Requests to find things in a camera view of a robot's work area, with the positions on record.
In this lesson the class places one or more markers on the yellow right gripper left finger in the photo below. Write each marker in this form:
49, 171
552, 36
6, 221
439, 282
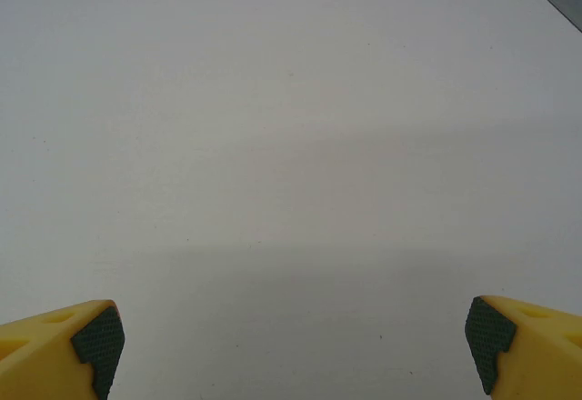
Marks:
41, 354

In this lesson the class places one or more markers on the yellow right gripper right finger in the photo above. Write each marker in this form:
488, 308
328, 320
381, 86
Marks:
541, 354

